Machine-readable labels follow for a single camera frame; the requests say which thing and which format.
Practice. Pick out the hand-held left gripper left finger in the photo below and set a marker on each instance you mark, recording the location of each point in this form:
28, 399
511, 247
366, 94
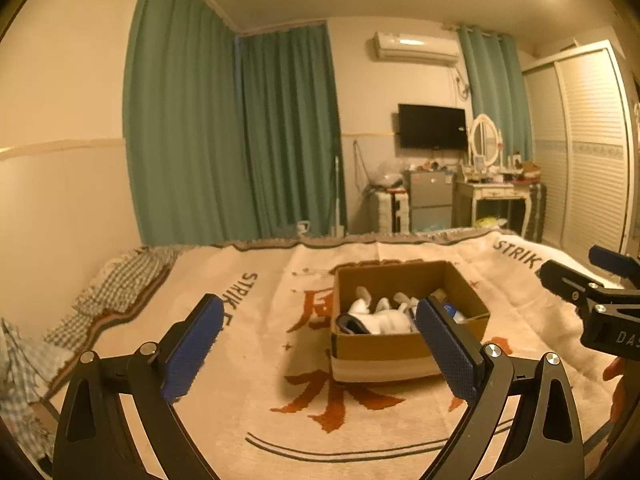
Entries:
195, 345

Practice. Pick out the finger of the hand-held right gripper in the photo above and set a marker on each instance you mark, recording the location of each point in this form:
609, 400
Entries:
565, 277
615, 261

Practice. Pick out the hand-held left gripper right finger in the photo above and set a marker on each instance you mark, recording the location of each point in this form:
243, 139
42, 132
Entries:
445, 345

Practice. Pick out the blue and white tube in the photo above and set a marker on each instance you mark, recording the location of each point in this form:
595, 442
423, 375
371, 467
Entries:
452, 311

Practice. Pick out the white socks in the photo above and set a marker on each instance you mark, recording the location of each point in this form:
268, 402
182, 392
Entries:
385, 322

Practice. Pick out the cardboard box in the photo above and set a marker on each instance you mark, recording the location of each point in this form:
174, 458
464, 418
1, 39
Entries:
380, 355

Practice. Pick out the person's right hand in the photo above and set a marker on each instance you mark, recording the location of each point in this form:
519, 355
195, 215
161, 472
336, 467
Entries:
619, 392

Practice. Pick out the printed beige blanket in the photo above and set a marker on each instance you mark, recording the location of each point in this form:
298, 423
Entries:
250, 410

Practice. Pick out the bin with yellow bag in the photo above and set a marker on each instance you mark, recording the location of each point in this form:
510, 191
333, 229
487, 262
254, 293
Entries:
487, 222

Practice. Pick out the green checkered quilt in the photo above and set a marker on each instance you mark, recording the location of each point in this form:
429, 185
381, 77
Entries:
115, 290

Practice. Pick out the small brown box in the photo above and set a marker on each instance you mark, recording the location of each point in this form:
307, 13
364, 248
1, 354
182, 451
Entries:
530, 168

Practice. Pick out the white louvred wardrobe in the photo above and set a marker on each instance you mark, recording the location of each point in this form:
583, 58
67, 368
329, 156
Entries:
585, 150

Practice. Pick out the white dressing table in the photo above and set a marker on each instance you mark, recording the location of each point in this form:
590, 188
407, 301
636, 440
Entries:
487, 192

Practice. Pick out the white suitcase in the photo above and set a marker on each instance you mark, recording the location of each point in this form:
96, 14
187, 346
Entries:
392, 210

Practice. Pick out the grey mini fridge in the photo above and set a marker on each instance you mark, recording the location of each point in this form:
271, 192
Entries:
427, 195

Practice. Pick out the oval vanity mirror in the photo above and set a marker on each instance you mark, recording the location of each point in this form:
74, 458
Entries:
485, 137

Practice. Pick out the light plaid cloth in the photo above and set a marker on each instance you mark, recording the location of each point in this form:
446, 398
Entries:
25, 375

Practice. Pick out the clear plastic bag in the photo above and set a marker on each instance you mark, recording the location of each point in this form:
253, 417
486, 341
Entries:
387, 175

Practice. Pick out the white pole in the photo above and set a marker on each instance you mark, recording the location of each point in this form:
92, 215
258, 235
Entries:
338, 195

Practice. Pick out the green curtain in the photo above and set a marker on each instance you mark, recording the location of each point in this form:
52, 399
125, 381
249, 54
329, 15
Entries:
290, 135
495, 95
180, 110

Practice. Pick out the white air conditioner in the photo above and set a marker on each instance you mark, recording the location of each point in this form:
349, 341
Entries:
415, 49

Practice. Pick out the black wall television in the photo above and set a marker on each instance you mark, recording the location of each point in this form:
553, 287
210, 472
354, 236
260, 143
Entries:
431, 126

